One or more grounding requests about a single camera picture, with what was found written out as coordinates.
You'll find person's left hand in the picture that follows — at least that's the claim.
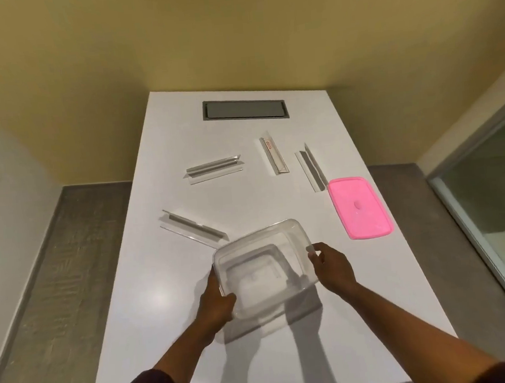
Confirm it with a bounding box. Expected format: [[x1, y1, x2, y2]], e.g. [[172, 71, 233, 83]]
[[190, 266, 241, 341]]

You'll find person's right hand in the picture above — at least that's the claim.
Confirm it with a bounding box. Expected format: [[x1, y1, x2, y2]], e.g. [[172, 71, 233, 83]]
[[306, 239, 360, 300]]

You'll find clear plastic container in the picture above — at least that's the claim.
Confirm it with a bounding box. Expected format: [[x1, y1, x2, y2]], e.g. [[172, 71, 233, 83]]
[[209, 217, 324, 323]]

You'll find person's left forearm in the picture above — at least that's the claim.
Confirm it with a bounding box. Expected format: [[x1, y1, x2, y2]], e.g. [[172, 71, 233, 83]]
[[85, 324, 221, 383]]

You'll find person's right forearm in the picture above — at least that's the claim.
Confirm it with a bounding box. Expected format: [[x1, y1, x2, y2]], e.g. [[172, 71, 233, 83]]
[[341, 269, 505, 383]]

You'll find pink plastic lid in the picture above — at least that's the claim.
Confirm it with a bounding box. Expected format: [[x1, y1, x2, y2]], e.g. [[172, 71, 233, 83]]
[[326, 173, 395, 242]]

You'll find clear acrylic sign holder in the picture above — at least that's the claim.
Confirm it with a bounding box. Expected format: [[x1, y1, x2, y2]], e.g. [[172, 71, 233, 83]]
[[183, 152, 247, 186], [294, 141, 330, 195], [158, 204, 230, 253]]

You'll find acrylic sign holder red label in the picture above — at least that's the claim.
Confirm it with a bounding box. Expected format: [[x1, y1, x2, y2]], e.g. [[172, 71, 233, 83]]
[[258, 129, 291, 177]]

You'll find grey table cable hatch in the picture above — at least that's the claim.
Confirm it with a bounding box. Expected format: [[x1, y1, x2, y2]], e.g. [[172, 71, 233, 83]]
[[202, 94, 292, 126]]

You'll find glass door with frame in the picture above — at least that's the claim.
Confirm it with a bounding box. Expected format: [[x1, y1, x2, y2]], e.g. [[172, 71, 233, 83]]
[[419, 88, 505, 341]]

